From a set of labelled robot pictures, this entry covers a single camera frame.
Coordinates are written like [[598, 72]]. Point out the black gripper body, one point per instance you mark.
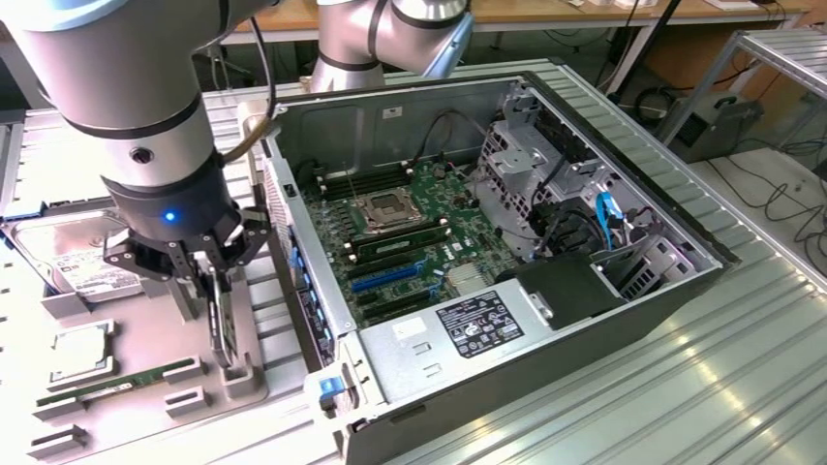
[[175, 203]]

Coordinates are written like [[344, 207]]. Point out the low profile graphics card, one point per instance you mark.
[[226, 329]]

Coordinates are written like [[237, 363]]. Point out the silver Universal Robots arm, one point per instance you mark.
[[117, 72]]

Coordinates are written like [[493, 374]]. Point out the silver hard disk drive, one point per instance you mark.
[[46, 242]]

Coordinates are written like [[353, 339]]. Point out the grey parts rack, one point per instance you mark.
[[142, 349]]

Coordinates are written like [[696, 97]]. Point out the card retention bar blue clips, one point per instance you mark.
[[310, 329]]

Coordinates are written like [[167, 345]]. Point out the black long expansion slot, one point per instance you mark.
[[396, 312], [382, 270]]

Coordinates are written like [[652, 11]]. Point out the silver CPU chip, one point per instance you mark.
[[78, 353]]

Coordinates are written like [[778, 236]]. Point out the CPU socket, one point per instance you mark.
[[382, 210]]

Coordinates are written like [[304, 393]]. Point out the RAM stick with white label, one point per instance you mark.
[[388, 247]]

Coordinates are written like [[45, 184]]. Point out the blue expansion slot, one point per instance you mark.
[[385, 281]]

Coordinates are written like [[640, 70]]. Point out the green RAM stick bare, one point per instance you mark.
[[117, 385]]

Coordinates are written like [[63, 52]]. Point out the blue case latch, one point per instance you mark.
[[330, 387]]

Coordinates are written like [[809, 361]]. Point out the silver power supply unit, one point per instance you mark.
[[414, 349]]

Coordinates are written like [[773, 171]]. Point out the silver chipset heat sink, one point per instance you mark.
[[469, 280]]

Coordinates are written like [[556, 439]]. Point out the green motherboard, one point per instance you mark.
[[476, 242]]

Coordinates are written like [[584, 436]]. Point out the silver metal disk cage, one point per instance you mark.
[[517, 164]]

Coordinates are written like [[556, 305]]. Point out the black plastic cover box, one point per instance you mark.
[[562, 290]]

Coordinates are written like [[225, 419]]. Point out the open black PC case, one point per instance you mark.
[[492, 426]]

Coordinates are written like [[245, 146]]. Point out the perforated silver disk bay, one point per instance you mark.
[[646, 276]]

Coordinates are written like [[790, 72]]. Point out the long wooden desk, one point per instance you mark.
[[550, 14]]

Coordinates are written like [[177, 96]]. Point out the dark grey floor unit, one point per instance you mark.
[[717, 131]]

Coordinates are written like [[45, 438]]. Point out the blue disk carrier bracket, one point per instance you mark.
[[23, 210]]

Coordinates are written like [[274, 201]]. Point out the metal slat table frame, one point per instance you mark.
[[789, 53]]

